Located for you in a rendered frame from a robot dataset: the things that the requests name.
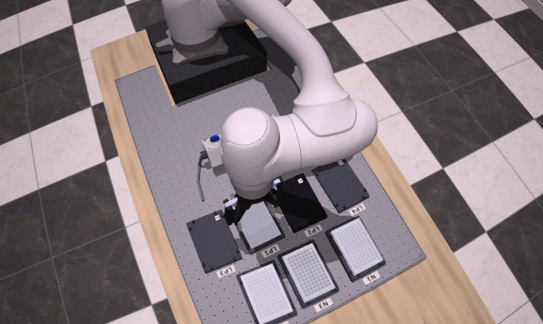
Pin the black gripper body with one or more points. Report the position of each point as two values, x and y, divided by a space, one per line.
245 201

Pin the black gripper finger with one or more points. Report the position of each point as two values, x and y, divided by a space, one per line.
272 199
233 212

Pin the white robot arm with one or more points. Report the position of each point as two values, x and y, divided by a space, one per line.
325 126

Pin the white button panel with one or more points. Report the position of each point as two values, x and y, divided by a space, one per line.
212 153

